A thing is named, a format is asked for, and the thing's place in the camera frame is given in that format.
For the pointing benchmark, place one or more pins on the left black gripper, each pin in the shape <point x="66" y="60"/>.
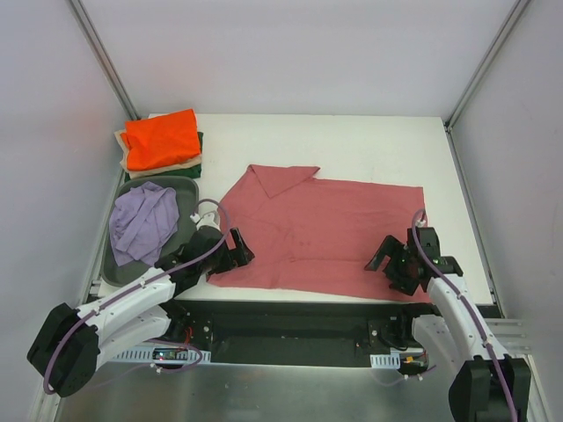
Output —
<point x="230" y="255"/>

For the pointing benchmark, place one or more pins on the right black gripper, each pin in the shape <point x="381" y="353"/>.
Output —
<point x="397" y="270"/>

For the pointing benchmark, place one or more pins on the pink t shirt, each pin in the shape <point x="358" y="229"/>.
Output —
<point x="316" y="235"/>

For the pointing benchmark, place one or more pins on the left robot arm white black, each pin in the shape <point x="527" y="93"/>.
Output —
<point x="73" y="343"/>

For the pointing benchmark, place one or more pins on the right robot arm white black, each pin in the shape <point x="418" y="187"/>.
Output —
<point x="487" y="382"/>

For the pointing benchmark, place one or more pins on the grey plastic bin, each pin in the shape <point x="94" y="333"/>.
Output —
<point x="187" y="195"/>

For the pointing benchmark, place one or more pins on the dark green folded t shirt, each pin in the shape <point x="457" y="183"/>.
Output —
<point x="191" y="169"/>

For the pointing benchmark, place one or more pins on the lilac crumpled t shirt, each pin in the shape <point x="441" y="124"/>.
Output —
<point x="142" y="221"/>

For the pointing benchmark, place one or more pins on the orange folded t shirt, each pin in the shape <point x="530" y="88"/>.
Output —
<point x="161" y="141"/>

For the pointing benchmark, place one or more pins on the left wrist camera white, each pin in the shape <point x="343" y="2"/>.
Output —
<point x="209" y="219"/>

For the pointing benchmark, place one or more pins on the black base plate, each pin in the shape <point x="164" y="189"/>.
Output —
<point x="312" y="334"/>

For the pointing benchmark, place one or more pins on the right white cable duct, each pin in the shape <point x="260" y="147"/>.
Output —
<point x="385" y="361"/>

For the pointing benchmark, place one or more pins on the white cable duct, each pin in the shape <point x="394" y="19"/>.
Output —
<point x="385" y="361"/>
<point x="162" y="355"/>

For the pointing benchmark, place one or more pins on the left white cable duct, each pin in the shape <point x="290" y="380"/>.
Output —
<point x="162" y="355"/>

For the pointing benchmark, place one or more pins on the aluminium rail front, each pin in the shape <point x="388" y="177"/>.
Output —
<point x="511" y="333"/>

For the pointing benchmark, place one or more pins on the right aluminium frame post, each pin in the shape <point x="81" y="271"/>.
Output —
<point x="508" y="25"/>

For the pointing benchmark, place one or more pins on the aluminium frame post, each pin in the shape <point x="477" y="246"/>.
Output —
<point x="508" y="25"/>
<point x="104" y="60"/>

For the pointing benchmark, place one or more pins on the left aluminium frame post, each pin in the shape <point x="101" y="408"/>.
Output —
<point x="104" y="60"/>

